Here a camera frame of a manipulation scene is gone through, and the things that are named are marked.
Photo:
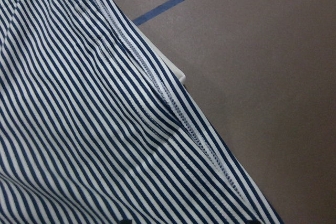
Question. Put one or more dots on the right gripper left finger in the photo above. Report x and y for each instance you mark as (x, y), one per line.
(126, 221)

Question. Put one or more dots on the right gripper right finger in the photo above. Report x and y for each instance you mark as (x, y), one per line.
(253, 222)

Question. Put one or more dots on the striped polo shirt white collar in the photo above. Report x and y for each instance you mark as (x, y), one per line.
(96, 128)

